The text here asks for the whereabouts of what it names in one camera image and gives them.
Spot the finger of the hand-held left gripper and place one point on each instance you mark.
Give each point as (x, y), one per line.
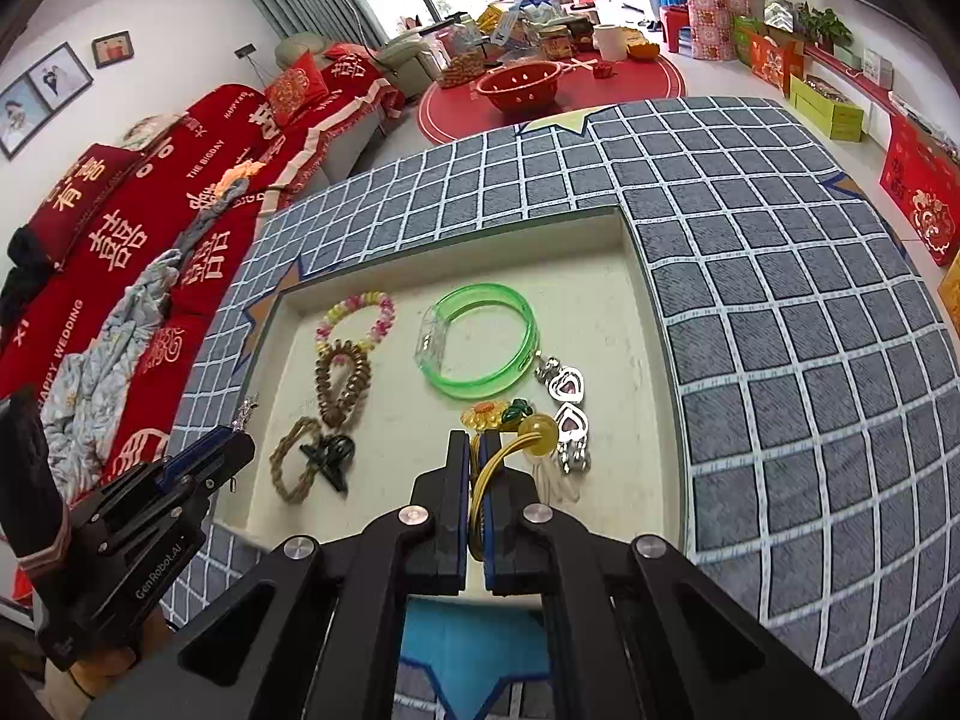
(225, 469)
(202, 454)

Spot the white cup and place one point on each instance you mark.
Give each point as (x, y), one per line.
(609, 43)

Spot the dark claw hair clip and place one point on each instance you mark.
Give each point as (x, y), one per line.
(330, 461)

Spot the red embroidered square pillow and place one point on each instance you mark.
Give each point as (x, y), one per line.
(296, 90)

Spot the beige armchair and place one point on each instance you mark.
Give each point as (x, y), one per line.
(405, 52)

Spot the red festive gift box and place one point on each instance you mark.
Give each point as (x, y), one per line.
(926, 195)

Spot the red printed sofa cover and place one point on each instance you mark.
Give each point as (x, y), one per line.
(150, 225)

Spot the person's left hand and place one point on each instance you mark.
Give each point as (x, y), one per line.
(97, 671)

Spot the green translucent bangle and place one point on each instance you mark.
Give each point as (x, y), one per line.
(431, 337)

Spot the round red table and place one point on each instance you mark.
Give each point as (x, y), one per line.
(637, 97)

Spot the grey checkered tablecloth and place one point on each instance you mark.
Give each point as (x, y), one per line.
(787, 352)

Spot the grey-blue crumpled cloth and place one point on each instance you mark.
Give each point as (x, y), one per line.
(112, 360)

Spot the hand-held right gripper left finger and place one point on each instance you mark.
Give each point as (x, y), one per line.
(465, 499)

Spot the small red picture frame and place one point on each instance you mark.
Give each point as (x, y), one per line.
(112, 49)

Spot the silver heart charm jewelry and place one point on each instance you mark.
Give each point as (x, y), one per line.
(571, 424)

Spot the red plastic colander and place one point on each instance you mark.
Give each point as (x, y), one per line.
(517, 90)

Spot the black framed wedding photo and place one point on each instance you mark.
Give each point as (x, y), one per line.
(60, 76)
(21, 120)

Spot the yellow-green flat box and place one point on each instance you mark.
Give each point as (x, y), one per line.
(829, 109)

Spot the dark red embroidered cushion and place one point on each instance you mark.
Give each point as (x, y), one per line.
(82, 199)

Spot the green potted plant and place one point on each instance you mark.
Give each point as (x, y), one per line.
(825, 26)

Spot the silver glitter hair clip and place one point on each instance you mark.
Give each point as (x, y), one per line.
(245, 412)

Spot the grey-green shallow tray box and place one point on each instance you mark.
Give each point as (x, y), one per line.
(450, 292)

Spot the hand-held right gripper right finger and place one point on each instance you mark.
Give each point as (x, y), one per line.
(489, 525)

